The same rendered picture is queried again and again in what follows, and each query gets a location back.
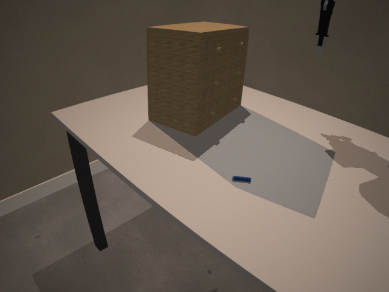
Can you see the brown wooden chest of drawers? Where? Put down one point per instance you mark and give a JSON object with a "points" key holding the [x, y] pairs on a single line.
{"points": [[173, 72]]}

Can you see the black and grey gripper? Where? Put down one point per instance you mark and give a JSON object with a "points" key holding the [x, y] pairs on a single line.
{"points": [[325, 16]]}

